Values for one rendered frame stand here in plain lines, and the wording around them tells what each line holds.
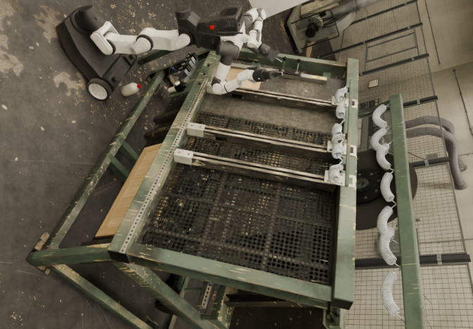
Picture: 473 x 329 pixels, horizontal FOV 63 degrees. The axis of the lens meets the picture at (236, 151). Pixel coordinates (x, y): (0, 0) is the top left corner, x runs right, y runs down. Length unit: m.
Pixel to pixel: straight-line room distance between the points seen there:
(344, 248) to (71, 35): 2.51
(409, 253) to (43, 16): 3.14
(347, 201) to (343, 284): 0.54
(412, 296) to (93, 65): 2.81
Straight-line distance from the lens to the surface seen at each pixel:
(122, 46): 3.35
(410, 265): 2.67
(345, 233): 2.28
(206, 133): 2.77
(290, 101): 3.08
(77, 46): 3.37
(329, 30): 8.60
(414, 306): 2.55
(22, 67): 3.22
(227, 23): 2.85
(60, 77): 3.38
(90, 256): 2.47
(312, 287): 2.14
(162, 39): 3.15
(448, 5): 11.73
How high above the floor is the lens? 2.54
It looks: 29 degrees down
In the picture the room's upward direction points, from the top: 77 degrees clockwise
